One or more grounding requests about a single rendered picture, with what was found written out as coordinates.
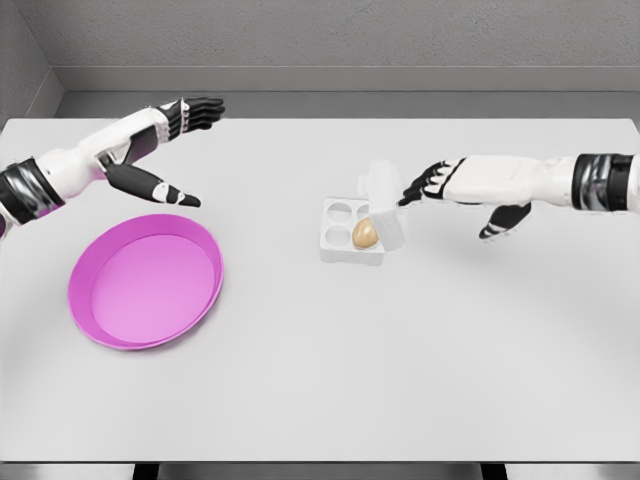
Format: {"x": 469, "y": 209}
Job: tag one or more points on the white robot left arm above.
{"x": 35, "y": 187}

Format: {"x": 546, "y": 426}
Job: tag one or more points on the beige egg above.
{"x": 364, "y": 234}

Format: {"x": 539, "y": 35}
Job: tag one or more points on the white egg box with lid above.
{"x": 387, "y": 200}

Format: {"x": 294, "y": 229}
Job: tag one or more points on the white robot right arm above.
{"x": 595, "y": 182}

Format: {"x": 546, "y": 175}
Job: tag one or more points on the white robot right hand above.
{"x": 490, "y": 180}

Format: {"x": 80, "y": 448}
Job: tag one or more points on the pink round plate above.
{"x": 150, "y": 285}

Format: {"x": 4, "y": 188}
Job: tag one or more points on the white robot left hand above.
{"x": 135, "y": 130}

